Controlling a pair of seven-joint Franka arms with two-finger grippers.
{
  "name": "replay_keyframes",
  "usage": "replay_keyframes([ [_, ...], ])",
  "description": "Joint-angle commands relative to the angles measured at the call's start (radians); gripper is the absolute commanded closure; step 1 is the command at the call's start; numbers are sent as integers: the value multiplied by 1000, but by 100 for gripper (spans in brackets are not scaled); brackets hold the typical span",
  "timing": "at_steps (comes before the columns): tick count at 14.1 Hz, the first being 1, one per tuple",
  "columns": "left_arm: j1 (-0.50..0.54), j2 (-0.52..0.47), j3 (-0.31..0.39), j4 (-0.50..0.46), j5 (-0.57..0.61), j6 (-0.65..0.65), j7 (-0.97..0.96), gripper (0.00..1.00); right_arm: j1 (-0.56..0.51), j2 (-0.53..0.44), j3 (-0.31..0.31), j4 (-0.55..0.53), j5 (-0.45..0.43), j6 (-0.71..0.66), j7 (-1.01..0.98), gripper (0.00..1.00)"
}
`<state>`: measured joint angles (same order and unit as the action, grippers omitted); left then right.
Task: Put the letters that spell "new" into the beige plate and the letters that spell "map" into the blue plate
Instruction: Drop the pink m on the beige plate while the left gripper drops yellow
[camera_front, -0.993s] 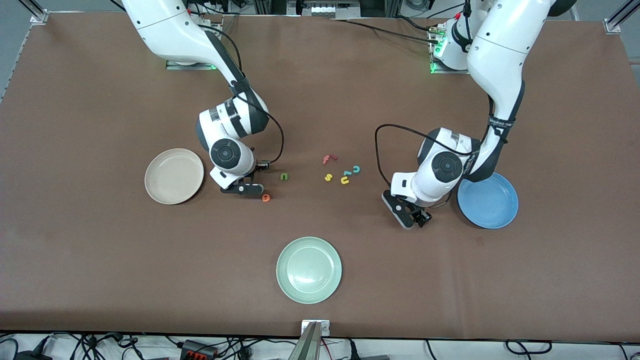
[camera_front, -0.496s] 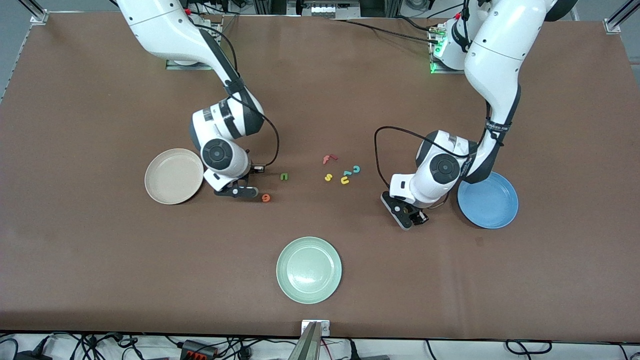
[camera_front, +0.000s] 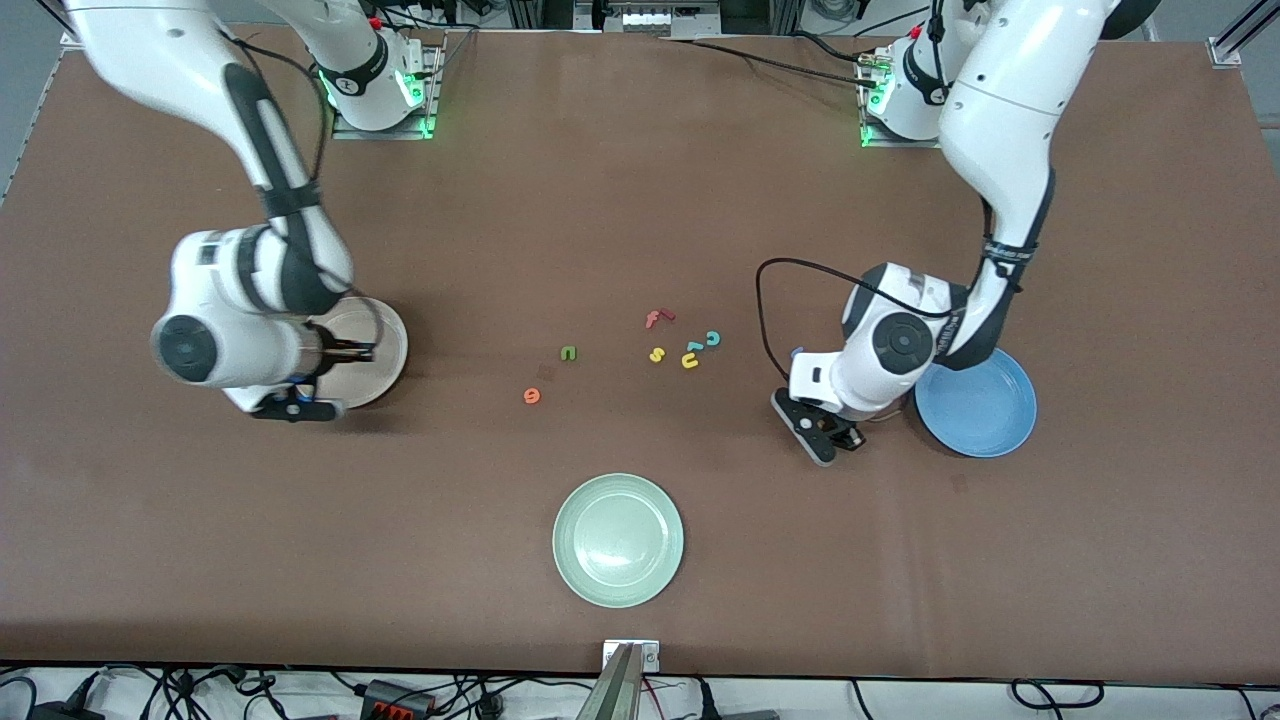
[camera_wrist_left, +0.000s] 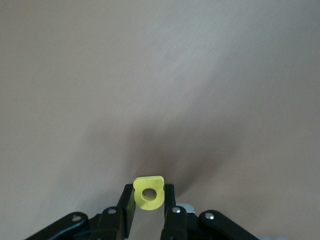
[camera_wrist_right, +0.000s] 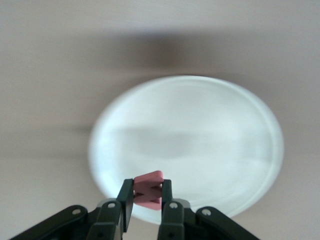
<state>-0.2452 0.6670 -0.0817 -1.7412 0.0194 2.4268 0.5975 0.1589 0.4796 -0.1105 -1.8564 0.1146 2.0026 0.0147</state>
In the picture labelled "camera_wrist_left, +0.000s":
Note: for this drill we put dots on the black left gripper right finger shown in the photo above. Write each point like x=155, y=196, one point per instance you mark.
x=175, y=225

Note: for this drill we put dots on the yellow foam letter d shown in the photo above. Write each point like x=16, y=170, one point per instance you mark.
x=140, y=185

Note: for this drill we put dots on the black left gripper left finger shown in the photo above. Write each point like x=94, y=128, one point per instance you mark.
x=110, y=225

